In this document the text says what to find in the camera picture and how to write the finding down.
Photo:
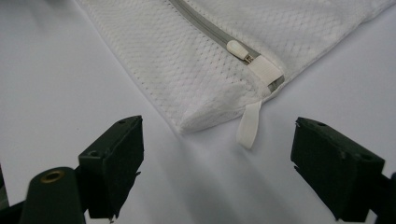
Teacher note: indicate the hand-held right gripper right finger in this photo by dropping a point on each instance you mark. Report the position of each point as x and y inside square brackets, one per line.
[336, 174]

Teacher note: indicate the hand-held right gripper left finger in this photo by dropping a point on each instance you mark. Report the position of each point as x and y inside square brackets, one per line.
[109, 161]

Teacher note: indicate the white mesh laundry bag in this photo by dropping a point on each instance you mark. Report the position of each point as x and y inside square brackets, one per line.
[186, 77]

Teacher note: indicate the white table mat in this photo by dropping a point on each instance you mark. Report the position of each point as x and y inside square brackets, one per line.
[46, 77]

